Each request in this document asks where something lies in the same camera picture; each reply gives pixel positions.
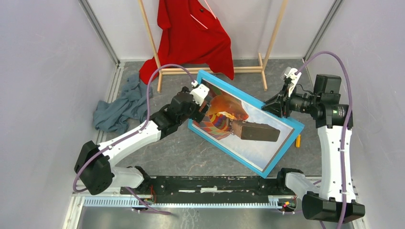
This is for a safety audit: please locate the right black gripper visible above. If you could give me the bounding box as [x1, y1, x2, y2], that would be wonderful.
[262, 82, 320, 118]

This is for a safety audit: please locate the blue picture frame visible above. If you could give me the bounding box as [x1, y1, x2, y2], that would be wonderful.
[187, 70, 306, 179]

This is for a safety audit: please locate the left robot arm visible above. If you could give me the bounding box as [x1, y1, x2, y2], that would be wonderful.
[73, 86, 210, 195]

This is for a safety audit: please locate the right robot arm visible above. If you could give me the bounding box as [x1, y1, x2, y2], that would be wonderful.
[262, 74, 365, 225]

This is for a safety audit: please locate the hot air balloon photo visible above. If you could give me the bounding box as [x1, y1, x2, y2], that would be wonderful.
[193, 79, 298, 173]

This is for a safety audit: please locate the wooden clothes rack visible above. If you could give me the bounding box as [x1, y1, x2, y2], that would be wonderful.
[138, 0, 288, 93]

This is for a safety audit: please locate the red shirt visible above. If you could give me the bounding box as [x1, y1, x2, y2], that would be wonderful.
[157, 0, 234, 80]

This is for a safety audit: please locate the grey-blue cloth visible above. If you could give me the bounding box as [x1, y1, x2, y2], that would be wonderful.
[93, 73, 148, 135]

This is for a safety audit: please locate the pink clothes hanger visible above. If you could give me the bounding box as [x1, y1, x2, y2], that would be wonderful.
[188, 0, 217, 29]

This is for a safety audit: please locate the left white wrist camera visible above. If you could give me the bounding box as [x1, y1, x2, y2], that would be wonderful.
[190, 80, 209, 106]

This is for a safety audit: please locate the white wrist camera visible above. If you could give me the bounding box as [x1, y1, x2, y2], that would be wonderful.
[190, 80, 209, 106]
[284, 67, 301, 97]

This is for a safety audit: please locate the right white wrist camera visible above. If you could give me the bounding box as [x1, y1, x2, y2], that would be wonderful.
[284, 67, 301, 97]

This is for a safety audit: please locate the yellow handled screwdriver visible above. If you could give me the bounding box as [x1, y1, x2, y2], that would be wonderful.
[295, 135, 301, 148]

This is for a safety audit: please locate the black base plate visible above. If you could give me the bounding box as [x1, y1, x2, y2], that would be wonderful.
[134, 176, 295, 204]

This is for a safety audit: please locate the white cable duct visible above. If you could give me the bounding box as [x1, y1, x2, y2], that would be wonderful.
[84, 197, 282, 210]

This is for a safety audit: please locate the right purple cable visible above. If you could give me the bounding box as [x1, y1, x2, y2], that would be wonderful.
[296, 51, 353, 229]

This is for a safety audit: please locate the purple cable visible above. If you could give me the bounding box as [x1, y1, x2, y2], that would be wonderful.
[296, 51, 353, 229]
[72, 64, 198, 216]

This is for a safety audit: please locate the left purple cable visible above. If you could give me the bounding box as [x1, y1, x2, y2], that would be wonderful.
[72, 64, 198, 216]

